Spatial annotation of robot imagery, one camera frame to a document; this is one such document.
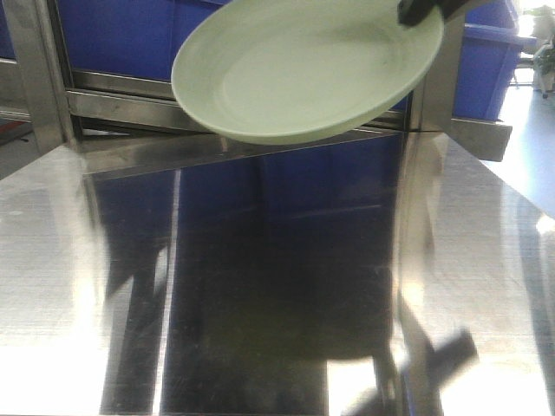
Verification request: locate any blue bin lower right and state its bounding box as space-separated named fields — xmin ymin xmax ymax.
xmin=453 ymin=1 xmax=536 ymax=121

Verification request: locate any stainless steel shelf rack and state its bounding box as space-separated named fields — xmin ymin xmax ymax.
xmin=0 ymin=0 xmax=513 ymax=175

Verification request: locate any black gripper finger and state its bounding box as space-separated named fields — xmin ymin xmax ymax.
xmin=397 ymin=0 xmax=469 ymax=27

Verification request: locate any green round plate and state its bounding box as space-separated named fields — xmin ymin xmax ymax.
xmin=171 ymin=1 xmax=444 ymax=145

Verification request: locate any blue bin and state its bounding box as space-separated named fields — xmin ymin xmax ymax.
xmin=57 ymin=0 xmax=227 ymax=81
xmin=453 ymin=1 xmax=536 ymax=121

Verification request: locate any blue bin lower left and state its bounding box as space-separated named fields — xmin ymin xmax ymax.
xmin=57 ymin=0 xmax=227 ymax=81

